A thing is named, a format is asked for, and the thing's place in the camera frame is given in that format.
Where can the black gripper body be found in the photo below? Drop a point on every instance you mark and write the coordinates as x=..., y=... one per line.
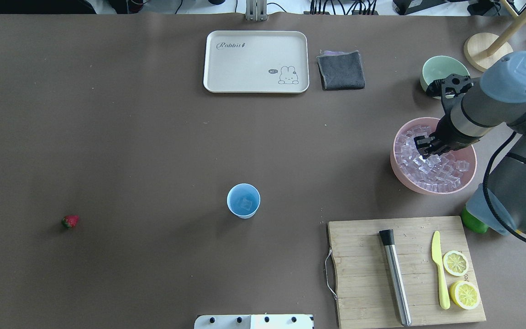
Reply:
x=449, y=135

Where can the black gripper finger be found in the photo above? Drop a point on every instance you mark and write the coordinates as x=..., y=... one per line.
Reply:
x=426, y=146

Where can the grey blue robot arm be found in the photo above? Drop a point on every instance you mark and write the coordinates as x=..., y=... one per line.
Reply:
x=472, y=107

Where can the pink bowl of ice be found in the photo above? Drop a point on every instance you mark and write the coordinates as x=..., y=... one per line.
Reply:
x=436, y=175

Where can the wooden cup stand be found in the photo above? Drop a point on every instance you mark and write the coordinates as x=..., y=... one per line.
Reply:
x=482, y=50

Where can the light blue plastic cup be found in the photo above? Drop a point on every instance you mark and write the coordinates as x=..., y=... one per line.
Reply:
x=243, y=200

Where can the green empty bowl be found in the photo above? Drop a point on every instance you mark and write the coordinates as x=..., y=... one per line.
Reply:
x=439, y=67

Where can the green lime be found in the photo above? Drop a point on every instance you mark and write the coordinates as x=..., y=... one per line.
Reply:
x=472, y=223

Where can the steel muddler with black tip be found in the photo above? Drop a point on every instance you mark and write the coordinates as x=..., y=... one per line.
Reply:
x=388, y=241

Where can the grey folded cloth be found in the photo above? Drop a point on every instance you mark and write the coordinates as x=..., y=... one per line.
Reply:
x=341, y=70

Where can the lemon half upper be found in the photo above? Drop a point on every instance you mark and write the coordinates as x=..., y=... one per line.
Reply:
x=455, y=263

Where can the lemon half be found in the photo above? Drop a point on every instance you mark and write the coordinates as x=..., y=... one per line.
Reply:
x=455, y=263
x=465, y=295

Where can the lemon half lower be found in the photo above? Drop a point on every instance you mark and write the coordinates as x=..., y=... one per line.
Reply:
x=465, y=295

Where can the yellow plastic knife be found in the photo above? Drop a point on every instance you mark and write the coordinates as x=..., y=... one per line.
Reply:
x=443, y=294

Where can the wooden cutting board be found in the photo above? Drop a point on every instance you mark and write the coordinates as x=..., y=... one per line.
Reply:
x=364, y=289

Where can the cream rabbit tray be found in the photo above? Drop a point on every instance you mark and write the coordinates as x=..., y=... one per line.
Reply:
x=256, y=62

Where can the red strawberry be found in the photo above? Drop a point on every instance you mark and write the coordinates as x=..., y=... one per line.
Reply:
x=70, y=221

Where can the aluminium frame post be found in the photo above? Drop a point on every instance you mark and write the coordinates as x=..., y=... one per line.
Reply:
x=256, y=10

